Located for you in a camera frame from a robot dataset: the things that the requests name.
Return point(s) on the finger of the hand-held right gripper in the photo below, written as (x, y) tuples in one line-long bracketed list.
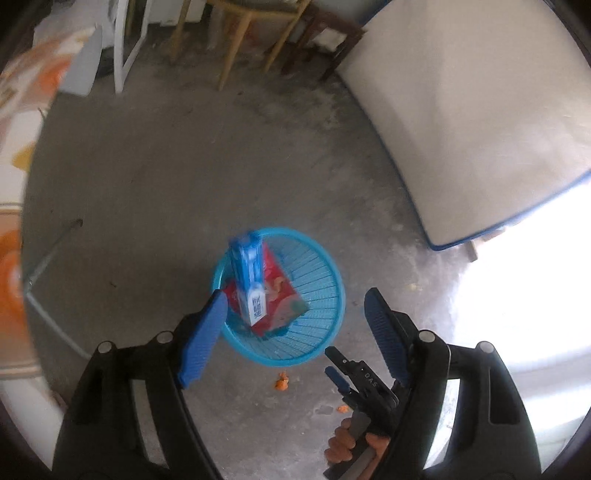
[(339, 357), (337, 378)]

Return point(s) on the blue plastic wastebasket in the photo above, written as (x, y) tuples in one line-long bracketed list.
[(314, 295)]

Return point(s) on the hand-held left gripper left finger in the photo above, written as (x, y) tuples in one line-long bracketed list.
[(203, 341)]

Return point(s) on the long blue cardboard box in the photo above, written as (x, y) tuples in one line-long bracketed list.
[(249, 277)]

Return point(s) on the white side table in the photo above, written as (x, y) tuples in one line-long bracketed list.
[(124, 46)]

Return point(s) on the white mattress blue edge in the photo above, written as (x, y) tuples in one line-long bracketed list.
[(461, 115)]

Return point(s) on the person's right hand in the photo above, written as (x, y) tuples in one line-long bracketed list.
[(339, 445)]

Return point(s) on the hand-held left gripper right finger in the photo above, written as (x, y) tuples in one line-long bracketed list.
[(385, 337)]

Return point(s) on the red snack packet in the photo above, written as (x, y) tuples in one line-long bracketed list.
[(286, 300)]

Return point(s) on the dark wooden stool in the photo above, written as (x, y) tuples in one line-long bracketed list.
[(332, 32)]

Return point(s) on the wooden chair dark seat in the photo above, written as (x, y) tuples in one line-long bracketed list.
[(235, 41)]

